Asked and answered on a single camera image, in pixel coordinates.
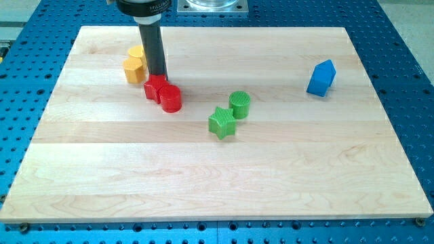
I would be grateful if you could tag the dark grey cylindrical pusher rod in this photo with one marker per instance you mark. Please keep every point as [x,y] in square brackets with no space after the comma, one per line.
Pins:
[153,48]

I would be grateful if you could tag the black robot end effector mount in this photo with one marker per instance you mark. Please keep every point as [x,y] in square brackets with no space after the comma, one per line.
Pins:
[143,11]

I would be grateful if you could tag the red star block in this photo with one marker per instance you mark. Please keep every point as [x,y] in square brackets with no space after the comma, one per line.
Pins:
[153,86]

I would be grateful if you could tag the red cylinder block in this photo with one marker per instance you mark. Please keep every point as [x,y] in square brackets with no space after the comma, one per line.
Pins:
[170,98]

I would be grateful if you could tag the yellow cylinder block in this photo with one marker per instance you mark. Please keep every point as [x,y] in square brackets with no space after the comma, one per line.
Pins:
[137,51]

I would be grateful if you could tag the yellow hexagon block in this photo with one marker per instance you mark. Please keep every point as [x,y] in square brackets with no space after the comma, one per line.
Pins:
[134,70]

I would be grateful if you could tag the green cylinder block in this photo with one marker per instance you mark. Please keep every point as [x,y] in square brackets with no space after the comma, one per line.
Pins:
[239,101]

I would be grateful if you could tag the green star block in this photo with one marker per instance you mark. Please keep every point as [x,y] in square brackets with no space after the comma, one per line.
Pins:
[222,122]

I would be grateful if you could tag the light wooden board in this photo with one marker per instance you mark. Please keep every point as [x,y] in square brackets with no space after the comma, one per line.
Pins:
[276,124]

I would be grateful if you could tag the blue house-shaped block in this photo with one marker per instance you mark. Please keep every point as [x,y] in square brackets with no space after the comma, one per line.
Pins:
[322,78]

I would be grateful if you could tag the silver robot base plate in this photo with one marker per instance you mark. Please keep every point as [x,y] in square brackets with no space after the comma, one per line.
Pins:
[192,7]

